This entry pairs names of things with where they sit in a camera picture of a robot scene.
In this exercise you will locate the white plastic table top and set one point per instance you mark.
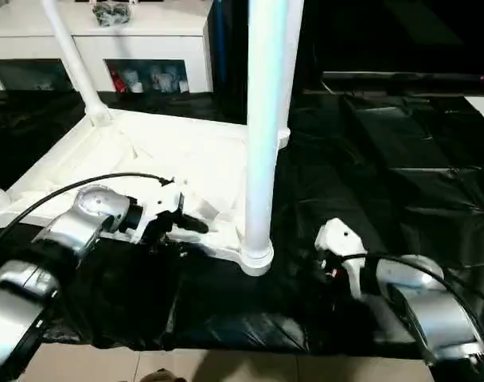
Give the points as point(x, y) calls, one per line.
point(166, 159)

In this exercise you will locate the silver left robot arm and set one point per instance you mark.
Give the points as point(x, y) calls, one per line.
point(90, 211)

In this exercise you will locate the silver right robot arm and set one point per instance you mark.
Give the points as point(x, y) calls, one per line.
point(437, 310)

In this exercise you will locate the black glossy mat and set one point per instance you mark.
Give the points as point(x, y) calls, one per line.
point(385, 179)

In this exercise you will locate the small white cup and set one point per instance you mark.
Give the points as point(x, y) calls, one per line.
point(184, 86)

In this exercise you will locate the white glass-door cabinet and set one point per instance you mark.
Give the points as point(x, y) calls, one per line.
point(146, 47)

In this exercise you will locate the long black bar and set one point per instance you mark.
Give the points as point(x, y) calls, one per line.
point(409, 81)

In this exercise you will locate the white flat panel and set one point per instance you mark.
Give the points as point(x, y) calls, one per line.
point(482, 111)

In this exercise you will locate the dark bag of parts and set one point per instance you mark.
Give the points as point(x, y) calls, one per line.
point(111, 14)

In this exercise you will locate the large dark screen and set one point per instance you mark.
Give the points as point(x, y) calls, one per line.
point(405, 36)

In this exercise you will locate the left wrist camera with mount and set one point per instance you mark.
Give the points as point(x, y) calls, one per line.
point(162, 203)

